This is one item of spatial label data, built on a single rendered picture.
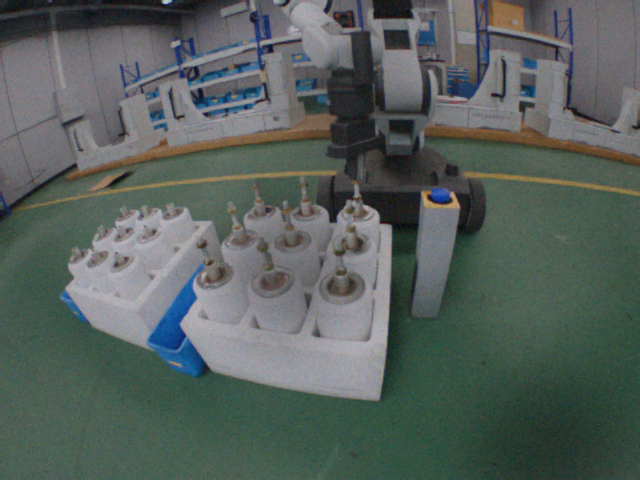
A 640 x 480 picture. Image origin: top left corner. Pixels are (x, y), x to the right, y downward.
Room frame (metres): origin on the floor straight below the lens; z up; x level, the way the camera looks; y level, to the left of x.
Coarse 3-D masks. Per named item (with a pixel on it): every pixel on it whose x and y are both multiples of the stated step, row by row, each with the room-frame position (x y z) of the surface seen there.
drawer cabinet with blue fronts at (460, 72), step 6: (450, 66) 5.15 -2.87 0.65; (456, 66) 5.15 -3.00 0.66; (462, 66) 5.11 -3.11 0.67; (468, 66) 5.07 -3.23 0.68; (450, 72) 5.16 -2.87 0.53; (456, 72) 5.13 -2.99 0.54; (462, 72) 5.09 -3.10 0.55; (468, 72) 5.07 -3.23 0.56; (450, 78) 5.16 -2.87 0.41; (456, 78) 5.12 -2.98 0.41; (462, 78) 5.09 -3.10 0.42; (468, 78) 5.07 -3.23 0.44; (450, 84) 5.16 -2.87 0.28; (450, 90) 5.16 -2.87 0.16
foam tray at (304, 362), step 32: (384, 224) 0.60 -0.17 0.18; (320, 256) 0.51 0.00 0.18; (384, 256) 0.47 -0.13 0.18; (384, 288) 0.38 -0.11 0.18; (192, 320) 0.35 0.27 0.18; (256, 320) 0.35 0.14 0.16; (384, 320) 0.30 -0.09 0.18; (224, 352) 0.31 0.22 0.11; (256, 352) 0.29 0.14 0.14; (288, 352) 0.27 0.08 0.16; (320, 352) 0.26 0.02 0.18; (352, 352) 0.25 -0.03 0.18; (384, 352) 0.24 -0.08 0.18; (288, 384) 0.28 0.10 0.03; (320, 384) 0.26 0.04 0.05; (352, 384) 0.24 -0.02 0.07
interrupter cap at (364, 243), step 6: (342, 234) 0.47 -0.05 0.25; (360, 234) 0.46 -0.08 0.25; (342, 240) 0.45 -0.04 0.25; (360, 240) 0.44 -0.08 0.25; (366, 240) 0.44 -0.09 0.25; (360, 246) 0.42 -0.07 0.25; (366, 246) 0.42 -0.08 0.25; (348, 252) 0.41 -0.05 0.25; (354, 252) 0.41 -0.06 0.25; (360, 252) 0.40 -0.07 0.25
